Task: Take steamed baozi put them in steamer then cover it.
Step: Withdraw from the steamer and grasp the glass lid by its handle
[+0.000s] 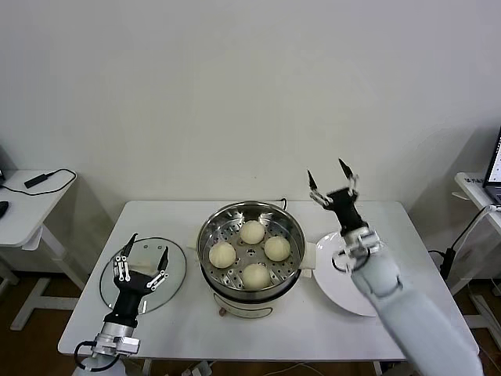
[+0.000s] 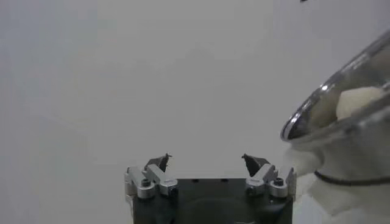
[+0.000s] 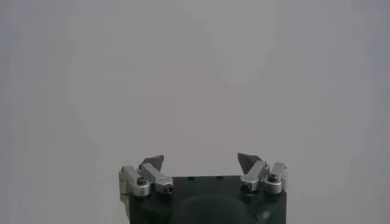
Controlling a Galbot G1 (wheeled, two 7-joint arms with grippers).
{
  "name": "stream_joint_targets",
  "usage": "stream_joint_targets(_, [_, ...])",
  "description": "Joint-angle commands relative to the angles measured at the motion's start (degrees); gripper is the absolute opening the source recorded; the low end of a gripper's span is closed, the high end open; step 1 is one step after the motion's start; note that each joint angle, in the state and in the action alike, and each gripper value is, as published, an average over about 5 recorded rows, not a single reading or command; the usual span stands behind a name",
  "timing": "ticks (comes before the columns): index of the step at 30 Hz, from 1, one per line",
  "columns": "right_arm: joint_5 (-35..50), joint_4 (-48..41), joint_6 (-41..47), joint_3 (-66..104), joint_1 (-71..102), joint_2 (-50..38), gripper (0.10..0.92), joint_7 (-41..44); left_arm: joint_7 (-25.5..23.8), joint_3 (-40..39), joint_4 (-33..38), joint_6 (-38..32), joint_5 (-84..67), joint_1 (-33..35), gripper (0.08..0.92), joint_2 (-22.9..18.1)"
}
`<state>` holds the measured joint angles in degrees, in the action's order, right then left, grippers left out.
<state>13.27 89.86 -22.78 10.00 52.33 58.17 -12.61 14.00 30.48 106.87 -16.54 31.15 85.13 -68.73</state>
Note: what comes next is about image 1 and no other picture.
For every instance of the stainless steel steamer pot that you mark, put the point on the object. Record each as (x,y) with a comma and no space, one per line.
(287,283)

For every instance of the dark monitor edge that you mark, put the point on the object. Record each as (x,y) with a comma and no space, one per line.
(1,164)

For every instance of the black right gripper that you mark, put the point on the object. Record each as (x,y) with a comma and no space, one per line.
(346,211)

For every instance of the white steamed baozi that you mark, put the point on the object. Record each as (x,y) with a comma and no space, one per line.
(277,248)
(251,231)
(222,254)
(256,276)

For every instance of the white power strip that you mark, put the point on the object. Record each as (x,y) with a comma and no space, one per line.
(199,368)

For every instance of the open laptop lit screen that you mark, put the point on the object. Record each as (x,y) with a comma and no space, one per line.
(496,164)

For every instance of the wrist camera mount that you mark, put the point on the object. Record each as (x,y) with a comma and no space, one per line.
(127,344)
(362,241)

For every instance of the white round plate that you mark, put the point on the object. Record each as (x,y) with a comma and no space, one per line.
(332,282)

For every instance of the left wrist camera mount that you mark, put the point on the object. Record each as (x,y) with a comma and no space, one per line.
(127,344)

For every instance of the black power adapter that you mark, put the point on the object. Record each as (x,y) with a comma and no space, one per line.
(448,264)

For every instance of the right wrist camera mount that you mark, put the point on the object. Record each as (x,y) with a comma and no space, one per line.
(362,241)

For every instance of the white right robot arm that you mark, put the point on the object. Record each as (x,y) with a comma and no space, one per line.
(411,313)

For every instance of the black power brick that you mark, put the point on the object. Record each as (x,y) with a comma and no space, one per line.
(37,180)

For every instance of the white electric cooker base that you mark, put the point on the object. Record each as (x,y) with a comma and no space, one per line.
(250,309)

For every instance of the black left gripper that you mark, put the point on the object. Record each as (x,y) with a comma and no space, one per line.
(129,297)

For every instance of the round glass lid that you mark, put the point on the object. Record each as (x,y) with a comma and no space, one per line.
(172,274)

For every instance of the black computer mouse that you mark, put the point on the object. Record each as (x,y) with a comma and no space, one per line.
(3,207)

